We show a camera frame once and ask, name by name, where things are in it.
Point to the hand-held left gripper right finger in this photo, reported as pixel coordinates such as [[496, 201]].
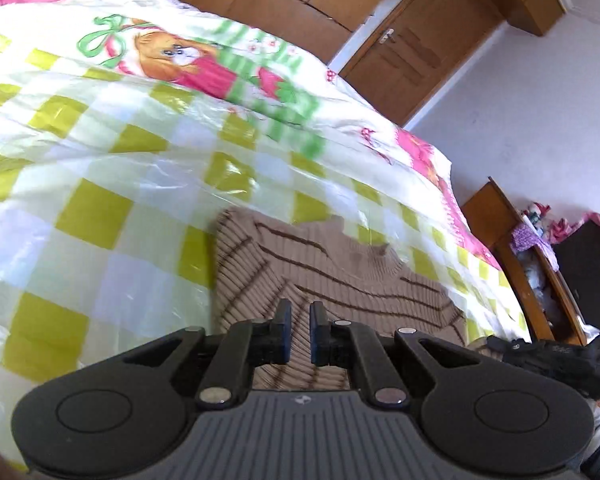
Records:
[[319, 334]]

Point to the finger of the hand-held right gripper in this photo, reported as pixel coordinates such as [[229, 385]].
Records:
[[507, 347]]

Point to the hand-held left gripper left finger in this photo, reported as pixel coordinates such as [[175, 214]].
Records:
[[282, 334]]

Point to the beige brown-striped knit sweater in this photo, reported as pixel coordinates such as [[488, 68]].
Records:
[[355, 270]]

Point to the black monitor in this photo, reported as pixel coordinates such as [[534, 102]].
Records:
[[590, 285]]

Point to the wooden side cabinet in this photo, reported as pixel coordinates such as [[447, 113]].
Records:
[[510, 240]]

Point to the purple cloth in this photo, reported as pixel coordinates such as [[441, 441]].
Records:
[[530, 240]]

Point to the green checked plastic sheet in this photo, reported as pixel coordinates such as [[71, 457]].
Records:
[[105, 200]]

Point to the pink floral cartoon quilt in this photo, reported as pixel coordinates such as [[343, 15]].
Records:
[[200, 60]]

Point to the wooden door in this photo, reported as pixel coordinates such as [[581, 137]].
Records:
[[420, 45]]

